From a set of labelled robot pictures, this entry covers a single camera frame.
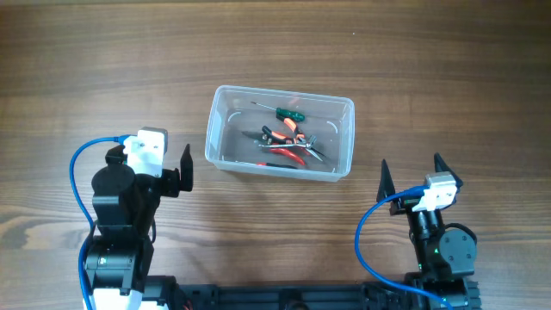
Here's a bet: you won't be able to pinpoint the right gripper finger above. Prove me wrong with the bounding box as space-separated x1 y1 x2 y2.
434 152 463 188
376 159 395 202

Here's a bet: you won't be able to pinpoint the black red screwdriver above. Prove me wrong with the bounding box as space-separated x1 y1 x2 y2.
236 162 298 170

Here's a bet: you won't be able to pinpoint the clear plastic container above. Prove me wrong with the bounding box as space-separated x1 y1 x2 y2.
205 85 355 182

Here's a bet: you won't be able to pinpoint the red handled snips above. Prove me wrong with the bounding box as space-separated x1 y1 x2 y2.
240 130 307 167

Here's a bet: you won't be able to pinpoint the orange black pliers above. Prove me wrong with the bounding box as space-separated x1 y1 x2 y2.
262 119 325 162

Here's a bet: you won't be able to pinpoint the green handled screwdriver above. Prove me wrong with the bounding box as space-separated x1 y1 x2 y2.
252 102 306 122

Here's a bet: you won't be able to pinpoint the silver L-shaped wrench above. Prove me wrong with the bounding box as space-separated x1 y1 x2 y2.
259 135 317 149

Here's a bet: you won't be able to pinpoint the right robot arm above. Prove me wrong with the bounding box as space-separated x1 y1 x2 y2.
389 153 481 309

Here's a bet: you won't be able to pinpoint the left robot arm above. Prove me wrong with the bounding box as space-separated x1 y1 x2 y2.
79 146 194 309

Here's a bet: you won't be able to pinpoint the right blue cable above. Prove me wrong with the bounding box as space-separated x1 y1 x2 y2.
354 185 455 310

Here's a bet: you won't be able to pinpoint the blue cable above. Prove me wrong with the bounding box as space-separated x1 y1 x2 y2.
69 134 133 310
354 185 455 310

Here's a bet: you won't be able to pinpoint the left blue cable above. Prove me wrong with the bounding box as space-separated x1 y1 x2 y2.
69 134 133 310

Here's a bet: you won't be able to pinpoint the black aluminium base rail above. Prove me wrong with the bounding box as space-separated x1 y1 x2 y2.
141 277 481 310

